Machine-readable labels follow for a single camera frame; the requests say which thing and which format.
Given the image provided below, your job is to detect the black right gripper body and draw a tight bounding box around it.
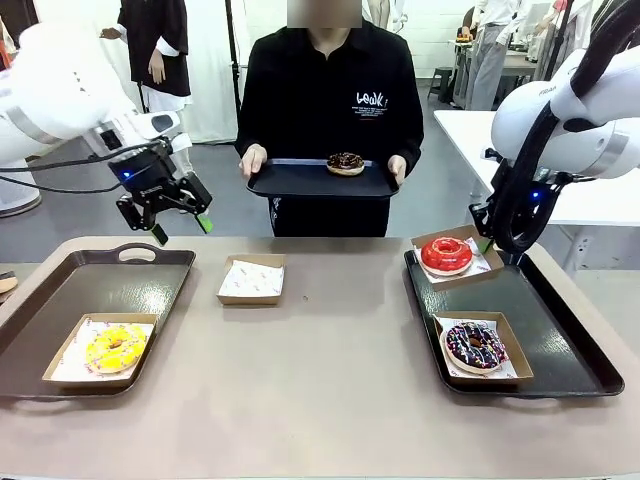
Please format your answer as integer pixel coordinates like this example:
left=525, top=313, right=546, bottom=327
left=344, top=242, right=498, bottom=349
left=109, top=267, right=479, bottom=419
left=519, top=173, right=558, bottom=237

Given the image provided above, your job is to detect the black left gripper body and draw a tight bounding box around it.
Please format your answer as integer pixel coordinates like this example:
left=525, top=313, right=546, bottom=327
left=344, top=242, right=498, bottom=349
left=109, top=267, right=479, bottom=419
left=107, top=145, right=182, bottom=214

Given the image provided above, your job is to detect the brown cardboard tray box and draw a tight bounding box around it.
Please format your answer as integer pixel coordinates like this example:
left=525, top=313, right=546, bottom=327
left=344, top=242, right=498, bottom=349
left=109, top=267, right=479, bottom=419
left=432, top=311, right=535, bottom=387
left=215, top=253, right=287, bottom=307
left=41, top=313, right=159, bottom=389
left=410, top=223, right=506, bottom=293

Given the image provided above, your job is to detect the white smiley print paper liner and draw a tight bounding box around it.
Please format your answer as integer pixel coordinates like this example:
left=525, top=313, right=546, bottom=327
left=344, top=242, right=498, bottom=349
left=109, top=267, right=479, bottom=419
left=219, top=259, right=285, bottom=297
left=52, top=319, right=155, bottom=381
left=414, top=237, right=494, bottom=284
left=437, top=315, right=519, bottom=379

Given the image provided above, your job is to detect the red glazed donut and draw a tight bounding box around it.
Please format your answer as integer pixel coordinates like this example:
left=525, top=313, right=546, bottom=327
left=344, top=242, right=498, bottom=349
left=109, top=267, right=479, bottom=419
left=420, top=236, right=475, bottom=278

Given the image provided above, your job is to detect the black serving tray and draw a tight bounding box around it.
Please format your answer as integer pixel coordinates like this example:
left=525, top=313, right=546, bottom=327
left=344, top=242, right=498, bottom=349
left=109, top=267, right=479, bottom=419
left=245, top=158, right=401, bottom=200

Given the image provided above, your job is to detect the chocolate donut with coloured sprinkles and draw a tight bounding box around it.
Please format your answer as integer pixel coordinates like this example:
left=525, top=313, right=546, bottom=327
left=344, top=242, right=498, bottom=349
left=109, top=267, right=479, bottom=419
left=444, top=321, right=506, bottom=376

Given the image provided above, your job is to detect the chocolate frosted donut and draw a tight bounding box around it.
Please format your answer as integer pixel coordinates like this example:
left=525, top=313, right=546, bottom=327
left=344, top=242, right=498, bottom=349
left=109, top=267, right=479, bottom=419
left=326, top=152, right=366, bottom=177

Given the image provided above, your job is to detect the yellow frosted donut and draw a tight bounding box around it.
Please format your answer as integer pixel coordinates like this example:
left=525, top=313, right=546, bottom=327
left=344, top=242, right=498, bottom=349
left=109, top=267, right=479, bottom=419
left=84, top=323, right=149, bottom=376

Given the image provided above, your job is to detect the person's left forearm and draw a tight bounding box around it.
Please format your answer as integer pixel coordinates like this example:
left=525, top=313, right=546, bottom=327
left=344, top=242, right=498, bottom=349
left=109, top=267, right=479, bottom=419
left=394, top=109, right=426, bottom=176

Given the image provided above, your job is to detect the person's right forearm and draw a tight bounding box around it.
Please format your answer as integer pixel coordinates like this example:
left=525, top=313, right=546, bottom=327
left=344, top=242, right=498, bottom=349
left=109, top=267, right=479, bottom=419
left=234, top=107, right=266, bottom=151

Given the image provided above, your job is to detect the dark brown serving tray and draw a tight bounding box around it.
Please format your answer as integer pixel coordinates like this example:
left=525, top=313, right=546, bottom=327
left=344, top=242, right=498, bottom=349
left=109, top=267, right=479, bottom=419
left=0, top=243, right=197, bottom=400
left=403, top=248, right=626, bottom=400

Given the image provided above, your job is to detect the person's right hand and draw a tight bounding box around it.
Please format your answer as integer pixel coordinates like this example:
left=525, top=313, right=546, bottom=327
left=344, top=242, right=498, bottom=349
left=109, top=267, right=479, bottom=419
left=238, top=143, right=269, bottom=180

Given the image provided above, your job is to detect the person's left hand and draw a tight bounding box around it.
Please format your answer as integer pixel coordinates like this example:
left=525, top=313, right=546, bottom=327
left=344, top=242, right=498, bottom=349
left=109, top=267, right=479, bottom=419
left=387, top=154, right=408, bottom=185

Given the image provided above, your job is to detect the white table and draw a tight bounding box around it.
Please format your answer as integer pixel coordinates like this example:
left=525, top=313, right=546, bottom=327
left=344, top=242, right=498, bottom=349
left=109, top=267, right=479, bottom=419
left=432, top=108, right=640, bottom=229

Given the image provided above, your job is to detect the white backdrop curtain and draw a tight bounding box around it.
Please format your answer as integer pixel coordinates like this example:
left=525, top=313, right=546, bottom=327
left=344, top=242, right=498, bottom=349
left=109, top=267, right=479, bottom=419
left=37, top=0, right=251, bottom=146

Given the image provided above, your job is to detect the wooden work desk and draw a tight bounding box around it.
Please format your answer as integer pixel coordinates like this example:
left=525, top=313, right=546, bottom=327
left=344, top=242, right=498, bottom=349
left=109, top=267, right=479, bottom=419
left=452, top=37, right=542, bottom=109

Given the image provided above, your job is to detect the grey plastic stool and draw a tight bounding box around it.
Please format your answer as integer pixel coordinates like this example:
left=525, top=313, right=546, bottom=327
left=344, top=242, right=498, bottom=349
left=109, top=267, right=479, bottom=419
left=427, top=66, right=454, bottom=104

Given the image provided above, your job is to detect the mannequin in grey trousers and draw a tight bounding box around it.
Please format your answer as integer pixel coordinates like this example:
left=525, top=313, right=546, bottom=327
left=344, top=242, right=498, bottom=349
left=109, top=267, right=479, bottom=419
left=467, top=0, right=524, bottom=112

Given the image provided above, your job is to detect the black stand pole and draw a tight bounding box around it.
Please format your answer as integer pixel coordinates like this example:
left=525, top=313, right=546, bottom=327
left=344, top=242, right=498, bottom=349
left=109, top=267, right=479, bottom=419
left=224, top=0, right=246, bottom=126

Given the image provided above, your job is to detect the hanging grey garments rack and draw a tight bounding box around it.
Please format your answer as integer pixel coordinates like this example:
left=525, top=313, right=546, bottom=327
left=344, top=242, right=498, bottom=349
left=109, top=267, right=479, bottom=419
left=530, top=0, right=601, bottom=84

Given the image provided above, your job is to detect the person in black clothing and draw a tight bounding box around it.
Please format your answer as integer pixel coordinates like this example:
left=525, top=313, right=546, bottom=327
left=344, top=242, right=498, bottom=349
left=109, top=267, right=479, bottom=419
left=234, top=0, right=426, bottom=239

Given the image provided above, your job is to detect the black cable sleeve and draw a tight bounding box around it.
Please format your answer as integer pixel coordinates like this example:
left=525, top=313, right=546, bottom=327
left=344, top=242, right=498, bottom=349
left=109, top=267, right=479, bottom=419
left=492, top=0, right=640, bottom=254

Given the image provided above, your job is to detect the black cable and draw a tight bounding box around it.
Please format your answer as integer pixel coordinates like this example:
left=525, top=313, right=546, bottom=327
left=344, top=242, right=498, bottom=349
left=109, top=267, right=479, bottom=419
left=0, top=142, right=167, bottom=174
left=0, top=174, right=124, bottom=195

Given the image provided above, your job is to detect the white round pedestal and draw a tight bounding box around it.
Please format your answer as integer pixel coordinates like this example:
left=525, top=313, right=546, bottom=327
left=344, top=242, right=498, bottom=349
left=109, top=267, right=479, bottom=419
left=0, top=158, right=44, bottom=219

